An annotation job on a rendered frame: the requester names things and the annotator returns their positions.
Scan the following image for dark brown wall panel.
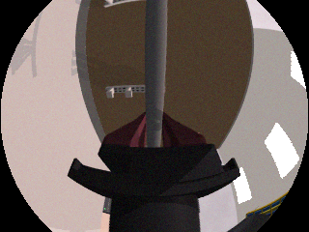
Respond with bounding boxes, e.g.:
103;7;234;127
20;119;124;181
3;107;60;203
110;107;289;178
75;0;254;149

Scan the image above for grey metal tube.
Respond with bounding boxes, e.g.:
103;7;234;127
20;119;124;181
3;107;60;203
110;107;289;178
145;0;167;147

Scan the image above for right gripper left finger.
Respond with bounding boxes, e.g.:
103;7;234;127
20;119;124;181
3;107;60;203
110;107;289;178
101;112;147;147

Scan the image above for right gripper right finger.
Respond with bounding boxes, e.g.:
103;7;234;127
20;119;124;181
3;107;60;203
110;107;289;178
162;112;207;147

